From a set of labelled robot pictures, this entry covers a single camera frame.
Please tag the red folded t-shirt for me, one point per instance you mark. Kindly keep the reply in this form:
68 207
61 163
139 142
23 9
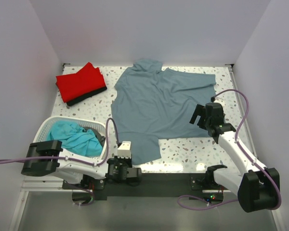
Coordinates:
87 73

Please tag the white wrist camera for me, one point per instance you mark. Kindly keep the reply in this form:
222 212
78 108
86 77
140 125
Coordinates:
124 150
220 101

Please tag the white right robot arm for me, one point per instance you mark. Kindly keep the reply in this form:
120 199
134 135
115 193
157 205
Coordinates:
257 187

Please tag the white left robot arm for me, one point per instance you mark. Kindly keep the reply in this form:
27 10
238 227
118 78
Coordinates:
49 158

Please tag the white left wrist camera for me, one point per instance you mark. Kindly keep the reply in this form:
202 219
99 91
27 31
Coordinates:
124 150

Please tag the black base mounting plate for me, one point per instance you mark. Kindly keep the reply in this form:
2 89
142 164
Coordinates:
153 185

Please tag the grey-blue t-shirt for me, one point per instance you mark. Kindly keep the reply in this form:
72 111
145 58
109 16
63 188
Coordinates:
154 104

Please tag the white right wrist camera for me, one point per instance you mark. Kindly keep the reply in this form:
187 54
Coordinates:
220 101

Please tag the black folded t-shirt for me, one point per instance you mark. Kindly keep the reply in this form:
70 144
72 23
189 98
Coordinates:
73 93

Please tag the turquoise t-shirt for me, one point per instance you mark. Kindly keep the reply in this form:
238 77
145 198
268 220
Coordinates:
75 139

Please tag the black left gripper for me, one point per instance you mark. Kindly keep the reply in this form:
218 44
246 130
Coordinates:
128 160

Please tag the dark grey t-shirt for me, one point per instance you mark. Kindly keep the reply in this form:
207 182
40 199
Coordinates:
98 135

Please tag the aluminium extrusion rail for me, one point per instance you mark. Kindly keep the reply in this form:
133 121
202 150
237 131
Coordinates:
42 184

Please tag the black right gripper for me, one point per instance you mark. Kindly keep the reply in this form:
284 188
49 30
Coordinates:
200 110

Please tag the white plastic laundry basket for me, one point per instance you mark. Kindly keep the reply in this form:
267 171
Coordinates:
47 124

